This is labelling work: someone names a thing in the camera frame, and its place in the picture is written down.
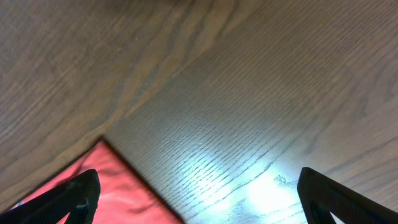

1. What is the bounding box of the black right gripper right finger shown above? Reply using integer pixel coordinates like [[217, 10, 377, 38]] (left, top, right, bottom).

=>
[[297, 167, 397, 224]]

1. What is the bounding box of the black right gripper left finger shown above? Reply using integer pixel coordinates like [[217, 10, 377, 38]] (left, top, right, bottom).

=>
[[1, 169, 101, 224]]

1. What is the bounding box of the red soccer t-shirt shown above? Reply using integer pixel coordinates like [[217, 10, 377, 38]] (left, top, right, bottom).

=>
[[15, 141, 183, 224]]

